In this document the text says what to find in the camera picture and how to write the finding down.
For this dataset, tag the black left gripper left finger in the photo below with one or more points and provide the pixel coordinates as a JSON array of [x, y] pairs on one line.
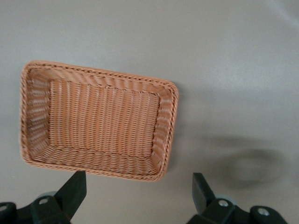
[[46, 210]]

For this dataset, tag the brown wicker basket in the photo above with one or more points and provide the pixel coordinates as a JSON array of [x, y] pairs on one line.
[[100, 121]]

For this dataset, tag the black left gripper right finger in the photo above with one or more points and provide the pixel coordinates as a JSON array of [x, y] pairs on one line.
[[224, 212]]

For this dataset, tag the brown table cover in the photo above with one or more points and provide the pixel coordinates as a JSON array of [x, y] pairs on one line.
[[210, 58]]

